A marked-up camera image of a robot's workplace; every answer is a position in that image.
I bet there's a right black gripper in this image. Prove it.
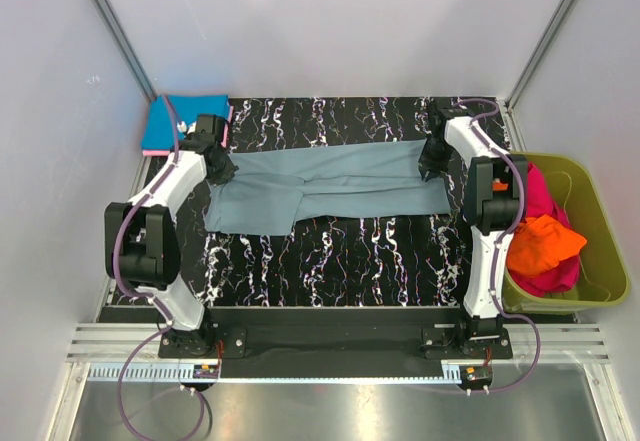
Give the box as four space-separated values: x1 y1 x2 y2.
418 134 453 181

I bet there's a grey blue t shirt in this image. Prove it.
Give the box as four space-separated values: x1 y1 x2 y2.
205 141 451 236

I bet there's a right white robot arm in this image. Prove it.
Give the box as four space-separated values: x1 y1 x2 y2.
418 98 528 359

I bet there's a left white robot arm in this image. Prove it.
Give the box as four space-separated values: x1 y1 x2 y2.
104 114 237 357

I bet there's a folded pink t shirt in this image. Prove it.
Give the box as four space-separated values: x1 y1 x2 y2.
141 103 233 156

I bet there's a folded blue t shirt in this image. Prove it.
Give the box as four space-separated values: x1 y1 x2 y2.
141 95 233 155

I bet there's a black marble pattern mat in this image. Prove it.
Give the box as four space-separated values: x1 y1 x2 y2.
176 97 471 307

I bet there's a magenta t shirt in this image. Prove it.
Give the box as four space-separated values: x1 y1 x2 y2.
508 164 581 297

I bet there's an orange t shirt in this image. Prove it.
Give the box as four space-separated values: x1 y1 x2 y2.
506 214 587 277

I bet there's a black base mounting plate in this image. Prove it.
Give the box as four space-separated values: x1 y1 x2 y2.
159 307 513 360

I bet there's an olive green plastic bin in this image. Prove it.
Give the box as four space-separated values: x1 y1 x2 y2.
502 152 630 315

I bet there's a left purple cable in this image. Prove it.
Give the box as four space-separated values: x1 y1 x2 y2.
112 93 214 437

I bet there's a purple cable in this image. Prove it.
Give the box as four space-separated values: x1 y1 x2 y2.
112 93 214 437
452 98 541 393

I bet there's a left aluminium frame post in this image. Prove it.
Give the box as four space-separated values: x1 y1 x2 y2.
91 0 157 103

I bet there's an aluminium frame post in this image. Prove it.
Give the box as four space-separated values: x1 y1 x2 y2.
504 0 578 113
91 0 157 103

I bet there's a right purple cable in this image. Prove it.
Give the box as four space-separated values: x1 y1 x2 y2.
452 98 541 393

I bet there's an aluminium front rail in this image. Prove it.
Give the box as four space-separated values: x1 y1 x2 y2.
66 324 609 384

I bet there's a right aluminium frame post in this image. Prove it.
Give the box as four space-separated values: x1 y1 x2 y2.
504 0 578 113

